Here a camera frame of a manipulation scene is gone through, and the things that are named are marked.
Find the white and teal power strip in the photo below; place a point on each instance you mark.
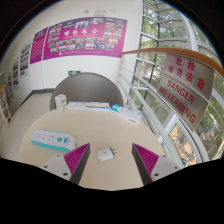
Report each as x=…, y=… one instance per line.
x=50, y=138

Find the narrow magenta text poster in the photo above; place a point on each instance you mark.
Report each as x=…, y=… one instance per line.
x=38, y=46

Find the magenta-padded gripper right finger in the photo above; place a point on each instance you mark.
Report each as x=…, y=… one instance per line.
x=146, y=160

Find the white stair railing orange handrail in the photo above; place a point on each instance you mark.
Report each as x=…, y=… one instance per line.
x=5, y=106

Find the white photo display board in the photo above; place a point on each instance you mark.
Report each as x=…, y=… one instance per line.
x=25, y=60
x=10, y=85
x=16, y=74

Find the grey round-backed chair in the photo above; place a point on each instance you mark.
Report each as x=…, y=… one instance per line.
x=86, y=88

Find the flat white and teal box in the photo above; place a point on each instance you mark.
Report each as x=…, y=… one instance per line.
x=126, y=114

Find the white railing with orange handrail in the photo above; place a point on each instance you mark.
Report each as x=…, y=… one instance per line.
x=150, y=51

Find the green exit sign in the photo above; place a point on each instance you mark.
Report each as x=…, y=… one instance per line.
x=74, y=72

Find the flat long white box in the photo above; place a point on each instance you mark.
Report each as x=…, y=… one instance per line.
x=98, y=106
x=77, y=106

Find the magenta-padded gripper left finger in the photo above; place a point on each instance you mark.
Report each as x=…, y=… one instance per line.
x=77, y=159

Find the large magenta photo poster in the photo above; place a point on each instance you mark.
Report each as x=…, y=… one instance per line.
x=85, y=38

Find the white-framed glass window wall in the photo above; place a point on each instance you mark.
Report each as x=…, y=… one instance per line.
x=163, y=30

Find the grey danger warning sign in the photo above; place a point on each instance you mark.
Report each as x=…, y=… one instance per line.
x=181, y=100

